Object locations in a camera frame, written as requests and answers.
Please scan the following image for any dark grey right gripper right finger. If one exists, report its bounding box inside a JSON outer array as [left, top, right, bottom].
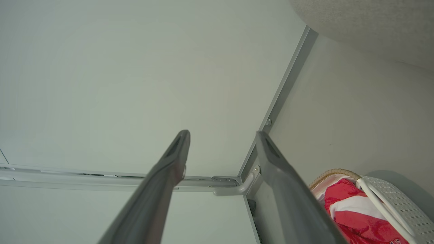
[[255, 131, 348, 244]]

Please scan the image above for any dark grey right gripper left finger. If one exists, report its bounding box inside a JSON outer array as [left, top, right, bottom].
[[98, 130, 191, 244]]

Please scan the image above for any red and white garment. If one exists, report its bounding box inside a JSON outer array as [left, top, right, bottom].
[[324, 179, 409, 244]]

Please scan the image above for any grey fabric sofa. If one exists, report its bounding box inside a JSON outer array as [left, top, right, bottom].
[[288, 0, 434, 72]]

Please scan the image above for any white laundry basket brown rim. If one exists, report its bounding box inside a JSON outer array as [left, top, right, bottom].
[[309, 168, 434, 244]]

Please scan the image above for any grey metal support bracket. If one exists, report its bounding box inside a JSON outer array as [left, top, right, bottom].
[[213, 165, 261, 196]]

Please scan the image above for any long grey wall base rail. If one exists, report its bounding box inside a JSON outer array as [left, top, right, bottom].
[[237, 25, 318, 180]]

